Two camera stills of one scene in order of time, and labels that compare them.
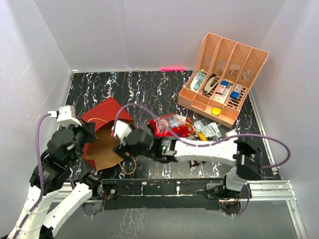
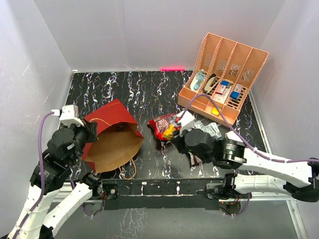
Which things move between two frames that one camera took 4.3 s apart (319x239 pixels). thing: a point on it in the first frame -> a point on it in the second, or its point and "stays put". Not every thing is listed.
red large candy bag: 181,125 stays put
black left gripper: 89,128 stays put
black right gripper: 122,150 -> 179,140
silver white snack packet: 211,130 stays put
